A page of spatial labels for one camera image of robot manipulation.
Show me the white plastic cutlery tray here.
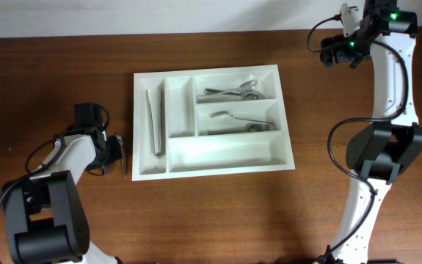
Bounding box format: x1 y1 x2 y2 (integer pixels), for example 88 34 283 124
131 65 295 181

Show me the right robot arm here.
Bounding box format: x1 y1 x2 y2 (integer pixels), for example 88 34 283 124
315 1 422 263

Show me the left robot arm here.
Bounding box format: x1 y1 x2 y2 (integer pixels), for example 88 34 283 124
0 103 127 264

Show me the silver fork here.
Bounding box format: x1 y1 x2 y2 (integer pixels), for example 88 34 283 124
206 123 276 136
209 111 275 125

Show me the small bent metal spoon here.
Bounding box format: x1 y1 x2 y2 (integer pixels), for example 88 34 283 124
116 135 128 179

